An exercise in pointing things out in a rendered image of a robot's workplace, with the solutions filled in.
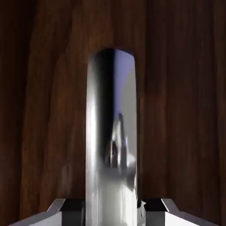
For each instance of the dark wood drawer front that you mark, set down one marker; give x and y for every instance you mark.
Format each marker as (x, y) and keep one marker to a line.
(176, 106)

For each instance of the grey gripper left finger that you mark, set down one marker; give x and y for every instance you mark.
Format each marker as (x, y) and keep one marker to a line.
(70, 213)

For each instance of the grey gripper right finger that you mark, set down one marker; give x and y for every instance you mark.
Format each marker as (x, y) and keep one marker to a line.
(155, 214)

